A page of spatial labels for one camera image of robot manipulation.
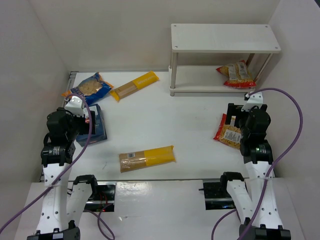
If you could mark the dark blue Barilla box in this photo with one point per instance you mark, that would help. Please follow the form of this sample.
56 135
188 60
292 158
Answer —
100 130

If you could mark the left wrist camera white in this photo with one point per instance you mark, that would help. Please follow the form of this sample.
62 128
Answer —
76 107

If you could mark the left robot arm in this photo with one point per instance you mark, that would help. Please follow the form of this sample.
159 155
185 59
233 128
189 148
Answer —
61 211

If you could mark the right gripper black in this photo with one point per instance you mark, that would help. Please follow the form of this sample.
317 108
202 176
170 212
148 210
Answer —
235 111

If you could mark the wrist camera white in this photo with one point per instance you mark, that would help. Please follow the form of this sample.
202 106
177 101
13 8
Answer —
253 100
76 107

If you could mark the yellow spaghetti pack far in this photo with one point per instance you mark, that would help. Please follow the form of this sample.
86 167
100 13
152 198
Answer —
134 86

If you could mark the red fusilli pasta bag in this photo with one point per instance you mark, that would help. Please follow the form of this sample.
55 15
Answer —
228 134

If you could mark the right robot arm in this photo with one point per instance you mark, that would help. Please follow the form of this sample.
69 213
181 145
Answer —
254 200

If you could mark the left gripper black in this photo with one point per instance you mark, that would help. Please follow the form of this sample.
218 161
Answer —
89 122

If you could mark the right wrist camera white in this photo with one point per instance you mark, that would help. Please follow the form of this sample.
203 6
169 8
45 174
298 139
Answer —
253 100

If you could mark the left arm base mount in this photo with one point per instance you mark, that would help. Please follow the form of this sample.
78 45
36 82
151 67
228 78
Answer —
91 197

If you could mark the yellow spaghetti pack near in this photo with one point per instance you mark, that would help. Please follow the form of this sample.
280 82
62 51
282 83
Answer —
146 158

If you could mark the blue orecchiette pasta bag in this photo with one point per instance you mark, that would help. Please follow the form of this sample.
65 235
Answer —
92 89

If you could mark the red fusilli bag on shelf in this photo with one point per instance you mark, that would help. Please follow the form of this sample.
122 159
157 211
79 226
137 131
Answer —
237 75

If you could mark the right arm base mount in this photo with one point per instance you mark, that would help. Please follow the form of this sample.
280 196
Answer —
214 197

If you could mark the yellow spaghetti pack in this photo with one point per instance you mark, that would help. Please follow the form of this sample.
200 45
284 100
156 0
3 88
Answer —
146 158
134 86

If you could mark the white two-tier shelf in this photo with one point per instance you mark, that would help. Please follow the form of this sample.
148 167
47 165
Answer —
197 50

